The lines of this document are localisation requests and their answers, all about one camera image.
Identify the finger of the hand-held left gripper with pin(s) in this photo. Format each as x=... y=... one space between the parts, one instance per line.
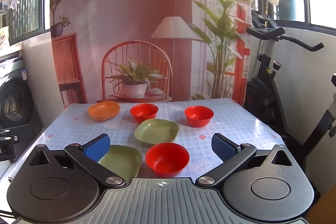
x=9 y=137
x=6 y=151

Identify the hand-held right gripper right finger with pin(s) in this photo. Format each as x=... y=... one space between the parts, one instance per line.
x=223 y=147

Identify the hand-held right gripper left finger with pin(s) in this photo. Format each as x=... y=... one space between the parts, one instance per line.
x=97 y=150

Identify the green square plate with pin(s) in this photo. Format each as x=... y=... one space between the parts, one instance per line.
x=123 y=162
x=157 y=132

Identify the orange bowl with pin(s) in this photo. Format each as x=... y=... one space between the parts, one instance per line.
x=103 y=111

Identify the small red bowl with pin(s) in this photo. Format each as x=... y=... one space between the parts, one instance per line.
x=144 y=111
x=198 y=115

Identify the large red bowl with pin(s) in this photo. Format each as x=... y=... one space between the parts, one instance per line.
x=167 y=158

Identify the plaid printed tablecloth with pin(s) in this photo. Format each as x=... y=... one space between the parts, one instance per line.
x=231 y=121

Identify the grey washing machine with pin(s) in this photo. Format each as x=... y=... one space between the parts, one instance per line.
x=15 y=98

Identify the black exercise bike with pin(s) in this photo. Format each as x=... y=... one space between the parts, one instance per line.
x=265 y=74

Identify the yellow printed package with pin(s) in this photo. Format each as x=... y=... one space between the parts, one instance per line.
x=4 y=37

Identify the hanging clothes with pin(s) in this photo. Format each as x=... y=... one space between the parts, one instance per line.
x=9 y=3

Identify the printed room backdrop cloth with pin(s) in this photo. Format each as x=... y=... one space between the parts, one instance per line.
x=136 y=16

